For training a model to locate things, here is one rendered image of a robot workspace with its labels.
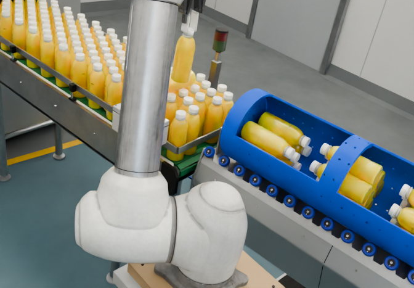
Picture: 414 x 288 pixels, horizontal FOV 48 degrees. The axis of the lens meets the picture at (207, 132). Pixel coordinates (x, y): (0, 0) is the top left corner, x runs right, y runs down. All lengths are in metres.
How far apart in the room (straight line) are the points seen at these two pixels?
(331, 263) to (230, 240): 0.65
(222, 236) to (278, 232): 0.68
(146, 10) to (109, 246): 0.50
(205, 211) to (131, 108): 0.28
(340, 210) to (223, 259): 0.55
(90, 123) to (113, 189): 1.13
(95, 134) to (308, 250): 1.05
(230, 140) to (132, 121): 0.72
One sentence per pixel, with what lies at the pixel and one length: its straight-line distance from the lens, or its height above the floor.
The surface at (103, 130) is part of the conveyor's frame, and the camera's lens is 2.08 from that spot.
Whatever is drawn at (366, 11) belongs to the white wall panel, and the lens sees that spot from 5.23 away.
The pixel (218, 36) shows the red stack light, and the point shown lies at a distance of 2.22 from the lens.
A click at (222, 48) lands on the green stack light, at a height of 1.18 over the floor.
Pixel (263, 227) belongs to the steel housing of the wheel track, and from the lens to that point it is 1.75.
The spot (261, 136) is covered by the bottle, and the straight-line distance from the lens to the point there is 1.67.
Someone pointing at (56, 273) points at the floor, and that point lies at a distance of 2.63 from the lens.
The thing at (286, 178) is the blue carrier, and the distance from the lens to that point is 1.60.
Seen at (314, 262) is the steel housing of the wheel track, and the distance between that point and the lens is 1.71.
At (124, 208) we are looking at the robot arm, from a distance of 1.03.
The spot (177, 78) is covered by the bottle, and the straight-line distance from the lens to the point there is 1.76.
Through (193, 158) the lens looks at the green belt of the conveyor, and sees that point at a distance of 1.89.
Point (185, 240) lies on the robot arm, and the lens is 1.06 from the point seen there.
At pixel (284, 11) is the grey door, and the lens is 5.74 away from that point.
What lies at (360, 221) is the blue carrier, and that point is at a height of 1.07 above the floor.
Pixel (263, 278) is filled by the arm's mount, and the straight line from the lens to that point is 1.30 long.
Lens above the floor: 1.95
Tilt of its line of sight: 30 degrees down
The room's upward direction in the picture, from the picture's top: 10 degrees clockwise
